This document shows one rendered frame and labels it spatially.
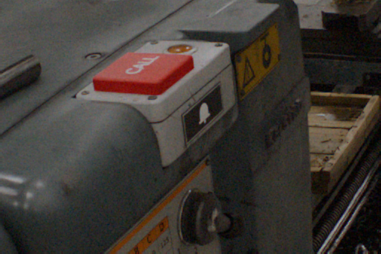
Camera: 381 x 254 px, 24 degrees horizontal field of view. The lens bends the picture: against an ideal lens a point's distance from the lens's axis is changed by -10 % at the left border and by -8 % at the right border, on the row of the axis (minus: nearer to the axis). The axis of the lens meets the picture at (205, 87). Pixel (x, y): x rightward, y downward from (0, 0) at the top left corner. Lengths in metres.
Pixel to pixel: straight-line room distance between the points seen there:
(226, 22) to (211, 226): 0.18
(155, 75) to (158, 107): 0.03
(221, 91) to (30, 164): 0.23
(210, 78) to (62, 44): 0.17
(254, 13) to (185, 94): 0.18
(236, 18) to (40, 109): 0.24
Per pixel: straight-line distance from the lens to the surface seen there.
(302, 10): 1.91
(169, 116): 0.72
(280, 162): 1.00
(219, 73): 0.79
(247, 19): 0.87
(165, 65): 0.74
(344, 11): 1.72
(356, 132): 1.49
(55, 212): 0.60
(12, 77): 0.76
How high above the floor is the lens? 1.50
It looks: 20 degrees down
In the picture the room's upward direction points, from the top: 7 degrees counter-clockwise
